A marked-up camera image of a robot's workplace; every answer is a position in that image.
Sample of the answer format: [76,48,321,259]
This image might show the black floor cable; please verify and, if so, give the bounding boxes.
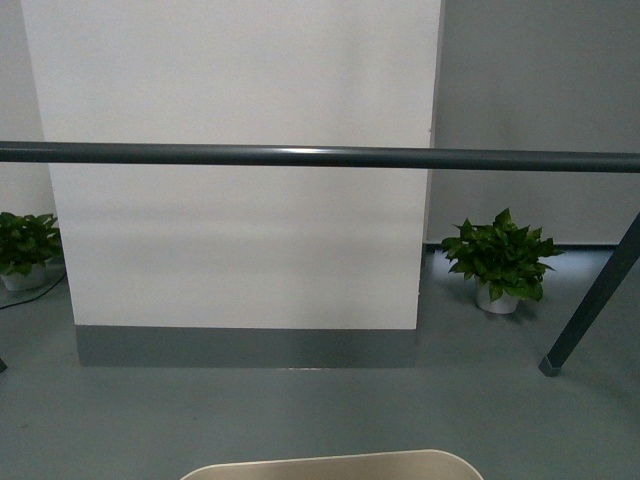
[0,272,68,311]

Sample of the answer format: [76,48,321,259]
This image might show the dark grey clothes rack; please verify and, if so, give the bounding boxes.
[1,141,639,377]

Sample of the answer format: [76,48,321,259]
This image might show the potted green plant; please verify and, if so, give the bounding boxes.
[1,212,63,293]
[441,208,562,315]

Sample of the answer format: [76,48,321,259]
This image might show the left potted green plant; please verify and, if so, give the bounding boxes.
[1,212,63,293]

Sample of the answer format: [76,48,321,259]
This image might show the right potted green plant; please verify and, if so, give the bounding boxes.
[441,208,562,315]

